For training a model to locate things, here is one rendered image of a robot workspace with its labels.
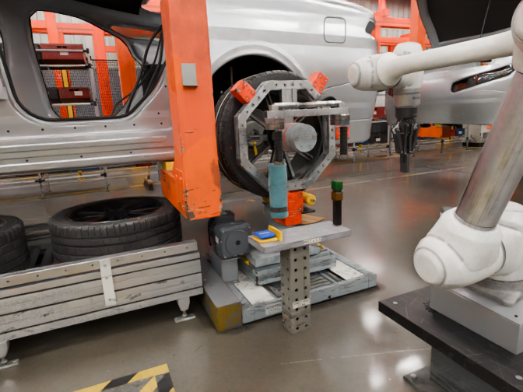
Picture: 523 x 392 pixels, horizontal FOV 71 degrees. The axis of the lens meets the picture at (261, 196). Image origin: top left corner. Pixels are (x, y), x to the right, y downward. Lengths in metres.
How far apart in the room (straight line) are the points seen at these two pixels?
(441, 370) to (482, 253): 0.55
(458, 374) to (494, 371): 0.28
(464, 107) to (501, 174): 3.16
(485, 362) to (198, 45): 1.46
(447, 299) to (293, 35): 1.73
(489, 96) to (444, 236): 3.11
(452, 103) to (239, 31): 2.52
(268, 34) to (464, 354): 1.88
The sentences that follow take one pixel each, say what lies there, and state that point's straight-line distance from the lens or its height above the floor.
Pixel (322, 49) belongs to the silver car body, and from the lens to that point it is 2.53.
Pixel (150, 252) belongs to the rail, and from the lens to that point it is 1.76.
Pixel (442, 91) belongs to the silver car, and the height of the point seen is 1.11.
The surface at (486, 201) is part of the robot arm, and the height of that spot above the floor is 0.74.
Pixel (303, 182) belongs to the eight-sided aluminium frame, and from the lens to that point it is 1.91.
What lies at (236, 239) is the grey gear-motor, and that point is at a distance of 1.92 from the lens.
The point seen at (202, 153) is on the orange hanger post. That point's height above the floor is 0.81.
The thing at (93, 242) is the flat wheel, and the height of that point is 0.43.
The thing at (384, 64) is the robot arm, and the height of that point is 1.10.
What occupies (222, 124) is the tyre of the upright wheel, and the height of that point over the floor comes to 0.93.
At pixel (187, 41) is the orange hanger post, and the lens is 1.64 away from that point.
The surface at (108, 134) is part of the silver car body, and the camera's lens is 2.09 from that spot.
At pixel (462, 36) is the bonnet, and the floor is 1.78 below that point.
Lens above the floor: 0.97
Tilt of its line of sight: 12 degrees down
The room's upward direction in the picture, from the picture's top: 3 degrees counter-clockwise
